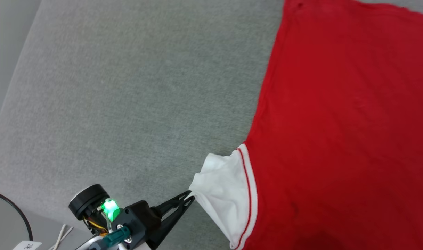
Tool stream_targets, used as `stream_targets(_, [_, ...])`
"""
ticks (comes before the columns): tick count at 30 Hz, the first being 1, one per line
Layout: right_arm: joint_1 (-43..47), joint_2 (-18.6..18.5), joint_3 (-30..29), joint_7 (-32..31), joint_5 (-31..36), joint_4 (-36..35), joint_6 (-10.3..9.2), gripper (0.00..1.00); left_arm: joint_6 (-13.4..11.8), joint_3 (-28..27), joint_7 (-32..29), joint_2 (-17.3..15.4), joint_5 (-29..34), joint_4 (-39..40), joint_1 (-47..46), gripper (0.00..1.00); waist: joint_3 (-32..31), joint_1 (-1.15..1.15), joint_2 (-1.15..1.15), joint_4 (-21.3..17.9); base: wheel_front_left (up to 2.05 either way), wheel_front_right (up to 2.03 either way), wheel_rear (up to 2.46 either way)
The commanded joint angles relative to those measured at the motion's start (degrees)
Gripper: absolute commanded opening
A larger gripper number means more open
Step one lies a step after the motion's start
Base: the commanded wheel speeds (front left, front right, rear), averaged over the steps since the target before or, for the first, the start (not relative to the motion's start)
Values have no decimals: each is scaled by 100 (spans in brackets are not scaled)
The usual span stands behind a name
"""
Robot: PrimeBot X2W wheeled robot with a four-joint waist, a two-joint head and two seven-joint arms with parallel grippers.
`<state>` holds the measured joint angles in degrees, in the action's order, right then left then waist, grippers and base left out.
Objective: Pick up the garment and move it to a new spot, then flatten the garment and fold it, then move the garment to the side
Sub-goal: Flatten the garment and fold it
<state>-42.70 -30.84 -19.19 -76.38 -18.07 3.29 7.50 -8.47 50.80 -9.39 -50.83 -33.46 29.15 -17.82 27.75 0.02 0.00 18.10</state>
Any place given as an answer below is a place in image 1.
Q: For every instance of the grey fabric sofa cushion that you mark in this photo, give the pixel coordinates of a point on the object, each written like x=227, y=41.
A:
x=128, y=86

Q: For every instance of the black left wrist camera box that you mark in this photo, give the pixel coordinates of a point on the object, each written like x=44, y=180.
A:
x=136, y=217

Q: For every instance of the teal left camera connector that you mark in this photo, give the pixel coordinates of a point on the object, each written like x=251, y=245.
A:
x=115, y=236

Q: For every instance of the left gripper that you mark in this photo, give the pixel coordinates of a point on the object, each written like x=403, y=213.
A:
x=88, y=199

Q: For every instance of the red shirt with white sleeves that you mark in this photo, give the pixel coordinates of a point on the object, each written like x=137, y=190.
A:
x=336, y=121

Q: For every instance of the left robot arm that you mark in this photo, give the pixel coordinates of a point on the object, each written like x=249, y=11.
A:
x=89, y=244

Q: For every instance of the white paper label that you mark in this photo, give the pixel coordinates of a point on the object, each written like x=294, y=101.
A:
x=27, y=246

